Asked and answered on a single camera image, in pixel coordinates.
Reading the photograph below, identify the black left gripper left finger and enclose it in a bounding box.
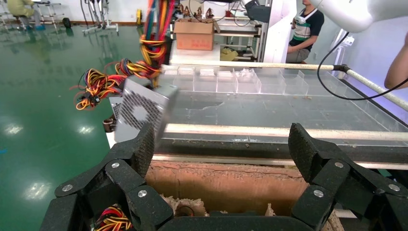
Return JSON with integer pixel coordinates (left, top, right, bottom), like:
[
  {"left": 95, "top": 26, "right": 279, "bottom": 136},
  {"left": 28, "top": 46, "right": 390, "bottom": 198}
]
[{"left": 39, "top": 122, "right": 175, "bottom": 231}]

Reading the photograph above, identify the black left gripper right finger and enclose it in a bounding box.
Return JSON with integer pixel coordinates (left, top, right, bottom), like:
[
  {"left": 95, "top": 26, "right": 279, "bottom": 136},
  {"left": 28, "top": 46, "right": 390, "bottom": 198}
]
[{"left": 288, "top": 122, "right": 408, "bottom": 231}]

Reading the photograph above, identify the bare forearm of bystander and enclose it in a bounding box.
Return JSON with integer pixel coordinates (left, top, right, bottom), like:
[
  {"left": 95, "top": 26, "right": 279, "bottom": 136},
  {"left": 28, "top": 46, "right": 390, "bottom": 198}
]
[{"left": 383, "top": 32, "right": 408, "bottom": 90}]

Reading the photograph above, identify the black pipe corner connector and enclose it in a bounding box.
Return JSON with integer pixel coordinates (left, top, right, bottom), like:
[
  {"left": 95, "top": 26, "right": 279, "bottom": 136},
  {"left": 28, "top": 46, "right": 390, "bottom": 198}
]
[{"left": 102, "top": 117, "right": 116, "bottom": 133}]

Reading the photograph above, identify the grey metal power supply unit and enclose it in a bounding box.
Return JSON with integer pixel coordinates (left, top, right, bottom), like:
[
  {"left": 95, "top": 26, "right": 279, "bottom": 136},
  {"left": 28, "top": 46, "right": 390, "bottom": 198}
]
[
  {"left": 114, "top": 78, "right": 180, "bottom": 151},
  {"left": 109, "top": 96, "right": 124, "bottom": 120}
]

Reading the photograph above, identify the white rack pipe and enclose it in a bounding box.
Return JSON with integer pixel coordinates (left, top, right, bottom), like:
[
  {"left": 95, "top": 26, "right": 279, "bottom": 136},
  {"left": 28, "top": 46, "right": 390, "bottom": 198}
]
[
  {"left": 163, "top": 123, "right": 408, "bottom": 142},
  {"left": 160, "top": 60, "right": 336, "bottom": 71},
  {"left": 345, "top": 68, "right": 408, "bottom": 112}
]

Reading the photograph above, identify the brown cardboard box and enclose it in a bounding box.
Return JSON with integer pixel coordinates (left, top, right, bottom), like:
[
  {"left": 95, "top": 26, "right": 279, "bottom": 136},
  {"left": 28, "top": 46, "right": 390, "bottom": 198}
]
[{"left": 144, "top": 160, "right": 311, "bottom": 218}]

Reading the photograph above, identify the black pipe joint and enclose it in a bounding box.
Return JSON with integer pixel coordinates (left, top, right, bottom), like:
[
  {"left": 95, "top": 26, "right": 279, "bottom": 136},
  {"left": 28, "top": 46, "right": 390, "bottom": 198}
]
[{"left": 332, "top": 64, "right": 351, "bottom": 74}]

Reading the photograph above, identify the clear acrylic divider tray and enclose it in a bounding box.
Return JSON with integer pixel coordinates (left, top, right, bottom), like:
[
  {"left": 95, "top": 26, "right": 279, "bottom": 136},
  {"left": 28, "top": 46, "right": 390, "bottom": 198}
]
[{"left": 160, "top": 64, "right": 310, "bottom": 96}]

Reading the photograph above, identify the white tubular floor stand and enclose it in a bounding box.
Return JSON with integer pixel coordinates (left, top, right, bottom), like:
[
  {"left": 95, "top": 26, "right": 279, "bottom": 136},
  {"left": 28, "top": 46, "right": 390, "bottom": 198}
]
[{"left": 79, "top": 0, "right": 119, "bottom": 35}]

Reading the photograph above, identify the seated person in dark shirt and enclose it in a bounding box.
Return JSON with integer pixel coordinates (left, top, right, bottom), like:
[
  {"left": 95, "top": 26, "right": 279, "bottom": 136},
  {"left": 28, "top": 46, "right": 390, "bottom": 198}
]
[{"left": 285, "top": 0, "right": 325, "bottom": 64}]

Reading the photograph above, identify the closed brown cardboard carton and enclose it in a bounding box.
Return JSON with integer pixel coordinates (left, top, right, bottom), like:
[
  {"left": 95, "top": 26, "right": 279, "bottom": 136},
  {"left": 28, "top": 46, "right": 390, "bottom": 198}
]
[{"left": 173, "top": 18, "right": 221, "bottom": 51}]

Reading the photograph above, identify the white square column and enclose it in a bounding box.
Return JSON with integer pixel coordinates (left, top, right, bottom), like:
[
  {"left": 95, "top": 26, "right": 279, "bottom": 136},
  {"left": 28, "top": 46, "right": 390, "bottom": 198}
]
[{"left": 262, "top": 0, "right": 300, "bottom": 64}]

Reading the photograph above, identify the yellow plastic bag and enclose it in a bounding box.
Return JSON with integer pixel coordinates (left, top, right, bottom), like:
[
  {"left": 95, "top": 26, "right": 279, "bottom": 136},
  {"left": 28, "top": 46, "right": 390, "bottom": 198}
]
[{"left": 219, "top": 47, "right": 239, "bottom": 62}]

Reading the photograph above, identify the white workbench shelf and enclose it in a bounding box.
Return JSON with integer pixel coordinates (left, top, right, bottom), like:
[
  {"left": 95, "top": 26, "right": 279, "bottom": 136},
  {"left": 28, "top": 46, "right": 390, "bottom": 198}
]
[{"left": 213, "top": 15, "right": 266, "bottom": 62}]

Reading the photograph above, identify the black monitor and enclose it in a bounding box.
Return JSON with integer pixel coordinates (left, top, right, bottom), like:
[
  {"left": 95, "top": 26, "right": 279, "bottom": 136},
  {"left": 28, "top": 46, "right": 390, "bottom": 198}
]
[{"left": 243, "top": 0, "right": 272, "bottom": 24}]

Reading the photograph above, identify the person in yellow clothes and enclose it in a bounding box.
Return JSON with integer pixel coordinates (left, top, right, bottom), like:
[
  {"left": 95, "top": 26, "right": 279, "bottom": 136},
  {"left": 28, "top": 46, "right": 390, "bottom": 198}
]
[{"left": 6, "top": 0, "right": 43, "bottom": 31}]

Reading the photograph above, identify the multicolour power supply cable bundle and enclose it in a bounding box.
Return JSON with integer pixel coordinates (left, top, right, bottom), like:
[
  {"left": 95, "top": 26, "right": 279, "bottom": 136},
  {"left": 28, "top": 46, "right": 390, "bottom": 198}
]
[
  {"left": 140, "top": 0, "right": 176, "bottom": 87},
  {"left": 70, "top": 58, "right": 162, "bottom": 112},
  {"left": 93, "top": 205, "right": 134, "bottom": 231}
]

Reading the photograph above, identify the thin black cable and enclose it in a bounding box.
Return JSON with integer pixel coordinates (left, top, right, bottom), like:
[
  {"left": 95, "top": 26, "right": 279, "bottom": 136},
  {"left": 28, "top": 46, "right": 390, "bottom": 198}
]
[{"left": 317, "top": 31, "right": 408, "bottom": 102}]

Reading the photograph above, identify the white wall mounted device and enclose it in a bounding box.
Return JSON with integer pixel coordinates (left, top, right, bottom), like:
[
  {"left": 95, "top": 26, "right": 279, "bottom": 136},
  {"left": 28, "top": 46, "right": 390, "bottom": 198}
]
[{"left": 331, "top": 29, "right": 356, "bottom": 59}]

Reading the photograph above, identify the grey metal step frame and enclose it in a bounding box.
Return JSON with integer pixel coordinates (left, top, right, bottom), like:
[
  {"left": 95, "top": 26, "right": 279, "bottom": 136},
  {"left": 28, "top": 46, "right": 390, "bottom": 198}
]
[{"left": 31, "top": 0, "right": 65, "bottom": 33}]

